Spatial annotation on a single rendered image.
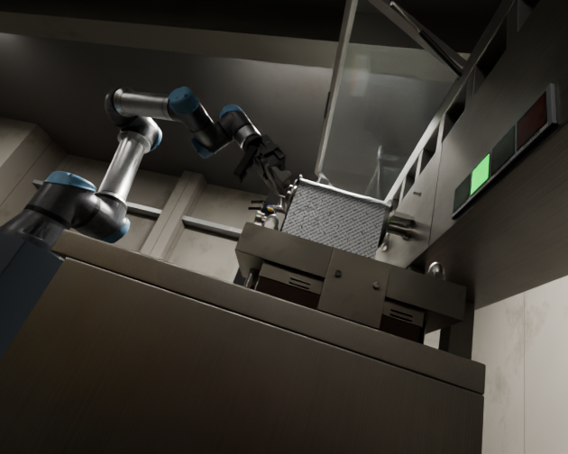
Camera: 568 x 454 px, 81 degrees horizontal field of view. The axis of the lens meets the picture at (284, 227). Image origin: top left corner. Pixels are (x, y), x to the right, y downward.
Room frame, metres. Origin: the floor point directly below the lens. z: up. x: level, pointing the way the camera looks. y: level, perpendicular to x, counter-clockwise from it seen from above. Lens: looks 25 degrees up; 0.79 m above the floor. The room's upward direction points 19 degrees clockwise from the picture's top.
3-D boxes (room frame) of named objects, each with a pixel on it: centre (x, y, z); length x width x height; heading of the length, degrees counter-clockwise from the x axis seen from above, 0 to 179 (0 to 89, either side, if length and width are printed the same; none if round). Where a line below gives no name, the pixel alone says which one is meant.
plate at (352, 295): (0.52, -0.14, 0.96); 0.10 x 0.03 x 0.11; 83
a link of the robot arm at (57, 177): (0.91, 0.61, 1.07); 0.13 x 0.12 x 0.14; 151
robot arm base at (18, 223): (0.91, 0.62, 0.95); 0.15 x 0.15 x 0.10
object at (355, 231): (0.74, -0.11, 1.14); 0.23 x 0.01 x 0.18; 83
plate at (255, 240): (0.61, -0.14, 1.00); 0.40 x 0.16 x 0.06; 83
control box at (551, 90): (0.38, -0.27, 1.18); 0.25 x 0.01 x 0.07; 173
